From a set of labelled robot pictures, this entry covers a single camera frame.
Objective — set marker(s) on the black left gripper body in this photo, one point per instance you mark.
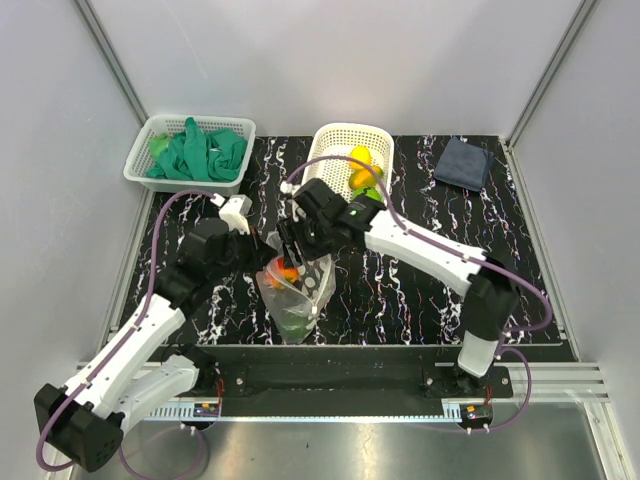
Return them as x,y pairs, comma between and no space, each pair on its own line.
243,253

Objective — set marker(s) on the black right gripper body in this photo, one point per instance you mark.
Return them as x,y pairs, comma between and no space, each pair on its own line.
312,235

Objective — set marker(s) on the red fake tomato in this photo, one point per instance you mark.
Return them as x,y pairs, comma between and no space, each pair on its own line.
290,275

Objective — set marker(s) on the clear zip top bag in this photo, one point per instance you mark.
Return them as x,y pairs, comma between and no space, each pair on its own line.
304,301

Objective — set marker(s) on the orange green fake mango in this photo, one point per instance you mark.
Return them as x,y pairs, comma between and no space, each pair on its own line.
362,177

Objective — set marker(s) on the green fake watermelon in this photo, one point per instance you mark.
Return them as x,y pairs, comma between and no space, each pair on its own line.
367,195

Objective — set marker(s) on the yellow fake lemon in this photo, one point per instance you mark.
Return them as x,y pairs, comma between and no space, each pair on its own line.
360,156

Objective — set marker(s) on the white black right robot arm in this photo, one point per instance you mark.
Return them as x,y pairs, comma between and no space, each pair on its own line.
488,296

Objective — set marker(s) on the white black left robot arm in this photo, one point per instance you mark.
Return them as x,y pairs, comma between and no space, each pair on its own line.
87,418

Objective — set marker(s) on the dark green fake vegetable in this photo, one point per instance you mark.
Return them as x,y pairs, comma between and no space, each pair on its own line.
294,334

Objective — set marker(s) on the light green fake fruit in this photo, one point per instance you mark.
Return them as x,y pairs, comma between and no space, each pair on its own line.
158,144

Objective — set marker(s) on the white perforated plastic basket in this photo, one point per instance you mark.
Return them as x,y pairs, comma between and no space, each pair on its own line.
339,139

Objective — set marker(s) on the green cloth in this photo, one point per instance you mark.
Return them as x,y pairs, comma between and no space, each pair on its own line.
196,155

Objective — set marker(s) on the pale green plastic basket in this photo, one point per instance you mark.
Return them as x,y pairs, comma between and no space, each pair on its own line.
139,159

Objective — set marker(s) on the dark blue folded cloth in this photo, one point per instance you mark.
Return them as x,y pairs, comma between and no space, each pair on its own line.
464,165

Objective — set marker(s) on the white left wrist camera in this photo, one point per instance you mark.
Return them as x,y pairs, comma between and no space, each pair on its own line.
233,211

